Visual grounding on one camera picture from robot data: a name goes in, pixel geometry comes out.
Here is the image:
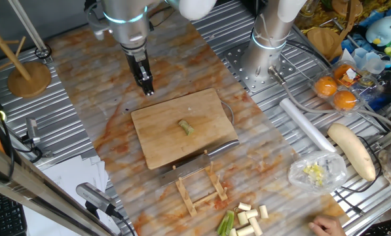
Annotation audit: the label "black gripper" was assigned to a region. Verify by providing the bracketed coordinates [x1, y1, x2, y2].
[124, 49, 155, 97]

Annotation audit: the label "steel cleaver knife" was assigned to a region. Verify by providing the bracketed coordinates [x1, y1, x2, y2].
[158, 139, 240, 187]

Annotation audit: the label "wooden knife rack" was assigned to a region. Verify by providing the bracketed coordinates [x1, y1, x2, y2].
[172, 149, 229, 218]

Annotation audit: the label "person hand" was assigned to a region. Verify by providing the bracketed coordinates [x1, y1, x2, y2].
[308, 215, 348, 236]

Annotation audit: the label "orange marble patterned mat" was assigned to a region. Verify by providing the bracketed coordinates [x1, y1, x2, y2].
[46, 0, 350, 236]

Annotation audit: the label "wooden cutting board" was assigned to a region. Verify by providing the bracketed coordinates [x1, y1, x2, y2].
[130, 87, 239, 170]

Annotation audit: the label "green scallion stalk piece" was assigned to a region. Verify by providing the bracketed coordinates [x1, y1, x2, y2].
[177, 119, 195, 136]

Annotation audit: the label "wooden cup tree stand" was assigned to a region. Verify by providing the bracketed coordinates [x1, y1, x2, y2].
[0, 0, 52, 99]

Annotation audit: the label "white paper sheets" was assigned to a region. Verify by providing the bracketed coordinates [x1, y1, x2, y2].
[23, 153, 124, 236]

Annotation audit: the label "white tripod leg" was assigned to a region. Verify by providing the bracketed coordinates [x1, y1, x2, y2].
[7, 0, 54, 62]

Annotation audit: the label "green scallion leaves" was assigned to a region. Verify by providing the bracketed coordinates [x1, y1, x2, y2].
[216, 210, 235, 236]

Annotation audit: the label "white plastic wrap roll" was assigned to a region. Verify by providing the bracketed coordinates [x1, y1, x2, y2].
[279, 97, 337, 153]

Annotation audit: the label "glass jar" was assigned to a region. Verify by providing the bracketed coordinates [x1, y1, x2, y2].
[300, 0, 317, 17]

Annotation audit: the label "orange fruit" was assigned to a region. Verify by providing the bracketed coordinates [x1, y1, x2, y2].
[314, 75, 339, 98]
[333, 64, 356, 83]
[332, 90, 358, 111]

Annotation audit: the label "wooden hanger stand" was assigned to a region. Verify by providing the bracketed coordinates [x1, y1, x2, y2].
[306, 0, 365, 62]

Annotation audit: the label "black keyboard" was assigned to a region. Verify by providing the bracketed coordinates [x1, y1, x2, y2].
[0, 188, 28, 236]

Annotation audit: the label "chopped scallion bits pile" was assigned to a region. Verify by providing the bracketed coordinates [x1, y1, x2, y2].
[302, 163, 326, 187]

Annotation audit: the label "clear plastic bag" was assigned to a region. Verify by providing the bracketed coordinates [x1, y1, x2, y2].
[287, 150, 348, 197]

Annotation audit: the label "white daikon radish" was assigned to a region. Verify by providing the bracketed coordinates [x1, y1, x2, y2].
[327, 123, 377, 182]

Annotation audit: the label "clear plastic measuring cup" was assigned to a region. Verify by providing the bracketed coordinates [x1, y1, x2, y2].
[352, 47, 391, 75]

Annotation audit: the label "blue cloth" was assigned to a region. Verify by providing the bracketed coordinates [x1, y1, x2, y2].
[341, 6, 391, 112]

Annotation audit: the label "blue plush toy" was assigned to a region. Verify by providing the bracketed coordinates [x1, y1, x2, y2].
[365, 16, 391, 47]

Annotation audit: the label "glass bowl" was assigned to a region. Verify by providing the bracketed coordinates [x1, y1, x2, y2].
[377, 69, 391, 94]

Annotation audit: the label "black printed box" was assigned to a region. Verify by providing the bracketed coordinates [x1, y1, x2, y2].
[360, 216, 391, 236]

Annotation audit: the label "wrist camera on silver bracket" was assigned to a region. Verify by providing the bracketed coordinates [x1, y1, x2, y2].
[83, 0, 114, 42]

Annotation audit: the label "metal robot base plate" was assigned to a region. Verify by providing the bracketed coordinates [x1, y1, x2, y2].
[223, 41, 297, 94]

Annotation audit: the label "small silver camera on mount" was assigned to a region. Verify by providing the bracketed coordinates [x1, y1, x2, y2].
[24, 117, 42, 146]

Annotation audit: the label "silver depth camera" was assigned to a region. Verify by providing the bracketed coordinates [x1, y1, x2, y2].
[75, 182, 119, 220]

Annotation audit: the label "gray corrugated hose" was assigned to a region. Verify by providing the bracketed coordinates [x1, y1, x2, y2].
[267, 64, 391, 129]

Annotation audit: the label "metal frame bar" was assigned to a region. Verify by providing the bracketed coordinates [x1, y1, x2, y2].
[0, 139, 114, 236]

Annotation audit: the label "thin black cable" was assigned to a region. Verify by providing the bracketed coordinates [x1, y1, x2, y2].
[334, 136, 384, 214]

